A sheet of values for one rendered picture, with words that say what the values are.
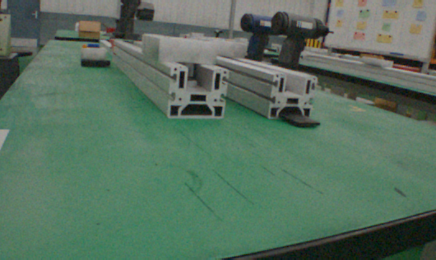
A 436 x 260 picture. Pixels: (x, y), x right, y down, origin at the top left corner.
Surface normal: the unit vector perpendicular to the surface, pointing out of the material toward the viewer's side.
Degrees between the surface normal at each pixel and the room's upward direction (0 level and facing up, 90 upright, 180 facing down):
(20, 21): 90
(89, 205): 0
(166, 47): 90
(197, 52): 90
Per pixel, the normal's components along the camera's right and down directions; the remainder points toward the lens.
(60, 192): 0.11, -0.96
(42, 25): 0.41, 0.29
